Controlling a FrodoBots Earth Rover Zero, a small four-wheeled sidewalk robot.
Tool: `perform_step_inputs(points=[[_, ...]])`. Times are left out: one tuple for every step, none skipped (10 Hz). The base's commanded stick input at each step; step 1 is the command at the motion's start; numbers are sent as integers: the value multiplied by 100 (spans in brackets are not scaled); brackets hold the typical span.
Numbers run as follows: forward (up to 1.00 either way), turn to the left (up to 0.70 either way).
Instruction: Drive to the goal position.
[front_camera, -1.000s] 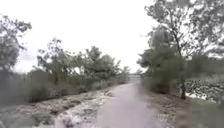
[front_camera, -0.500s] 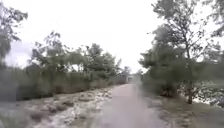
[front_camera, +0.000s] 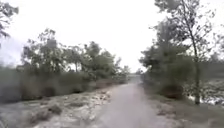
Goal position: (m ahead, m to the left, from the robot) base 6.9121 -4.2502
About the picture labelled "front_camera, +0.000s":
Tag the grey dirt path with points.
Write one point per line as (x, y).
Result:
(128, 106)

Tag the row of trees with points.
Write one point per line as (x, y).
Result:
(66, 58)

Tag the dense green bushes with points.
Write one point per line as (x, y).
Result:
(166, 66)

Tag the sandy verge with grass tufts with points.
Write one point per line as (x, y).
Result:
(66, 110)

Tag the tall dry grass strip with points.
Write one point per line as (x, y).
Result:
(40, 85)

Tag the tall thin tree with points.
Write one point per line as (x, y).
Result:
(196, 66)

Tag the tree branches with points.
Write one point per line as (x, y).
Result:
(5, 16)

